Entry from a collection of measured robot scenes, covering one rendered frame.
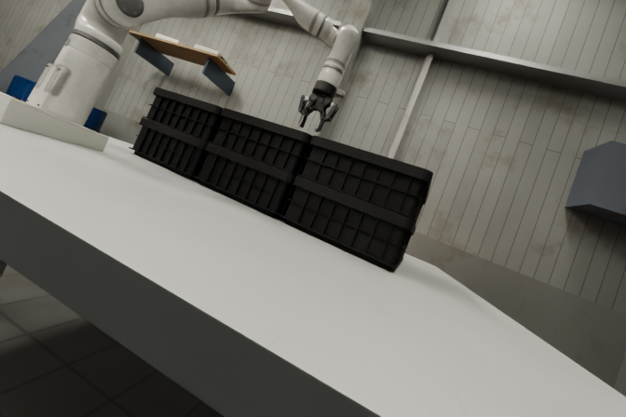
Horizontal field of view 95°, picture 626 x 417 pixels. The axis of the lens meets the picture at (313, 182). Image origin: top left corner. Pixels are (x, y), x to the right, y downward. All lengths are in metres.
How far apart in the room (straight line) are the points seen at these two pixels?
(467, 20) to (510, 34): 0.53
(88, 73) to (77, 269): 0.61
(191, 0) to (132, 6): 0.15
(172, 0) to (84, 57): 0.24
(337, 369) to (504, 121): 3.96
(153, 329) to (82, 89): 0.66
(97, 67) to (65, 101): 0.10
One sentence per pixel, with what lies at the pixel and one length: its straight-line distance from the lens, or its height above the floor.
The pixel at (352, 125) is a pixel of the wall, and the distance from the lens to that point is 3.86.
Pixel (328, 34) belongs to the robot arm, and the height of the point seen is 1.30.
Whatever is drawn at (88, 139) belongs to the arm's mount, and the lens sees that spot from 0.79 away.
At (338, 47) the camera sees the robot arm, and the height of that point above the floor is 1.26.
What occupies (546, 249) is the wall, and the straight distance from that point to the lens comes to 3.99.
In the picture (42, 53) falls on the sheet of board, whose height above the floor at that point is 1.32.
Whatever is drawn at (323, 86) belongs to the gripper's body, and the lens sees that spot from 0.97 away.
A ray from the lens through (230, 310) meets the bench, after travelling 0.19.
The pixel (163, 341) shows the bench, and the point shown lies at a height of 0.68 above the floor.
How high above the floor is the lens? 0.78
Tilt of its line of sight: 4 degrees up
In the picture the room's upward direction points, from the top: 22 degrees clockwise
